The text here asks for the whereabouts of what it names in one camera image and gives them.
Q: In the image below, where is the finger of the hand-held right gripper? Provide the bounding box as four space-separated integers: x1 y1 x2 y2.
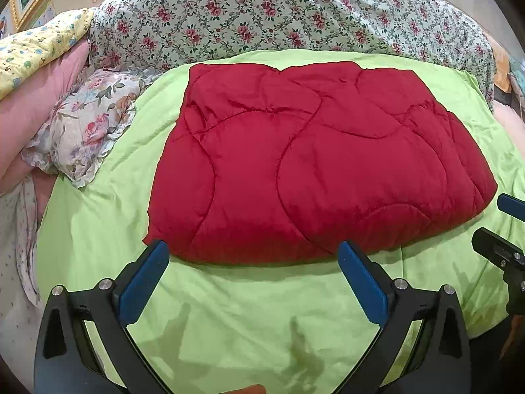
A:
472 227 525 272
496 193 525 219

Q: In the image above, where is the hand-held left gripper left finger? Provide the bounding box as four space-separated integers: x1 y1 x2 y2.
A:
33 239 171 394

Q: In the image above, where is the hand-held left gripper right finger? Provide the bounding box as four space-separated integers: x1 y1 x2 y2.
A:
337 241 472 394

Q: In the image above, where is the red quilted jacket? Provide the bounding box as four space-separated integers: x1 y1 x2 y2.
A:
142 61 499 265

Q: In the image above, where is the pale pink mattress cover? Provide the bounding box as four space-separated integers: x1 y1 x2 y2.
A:
491 102 525 154

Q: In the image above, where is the light green blanket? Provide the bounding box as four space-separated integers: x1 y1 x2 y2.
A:
35 48 525 394

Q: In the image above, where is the white dotted cloth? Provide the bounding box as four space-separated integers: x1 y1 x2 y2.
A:
0 172 47 380

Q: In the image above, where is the ruffled floral pillow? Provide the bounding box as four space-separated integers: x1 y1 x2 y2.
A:
21 69 158 189

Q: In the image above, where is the pink pillow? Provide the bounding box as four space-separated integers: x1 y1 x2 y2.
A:
0 40 92 194

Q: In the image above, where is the yellow floral pillow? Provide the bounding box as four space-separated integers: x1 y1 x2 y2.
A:
0 7 96 100

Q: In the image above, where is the rose print bedsheet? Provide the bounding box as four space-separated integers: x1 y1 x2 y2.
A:
88 0 499 111

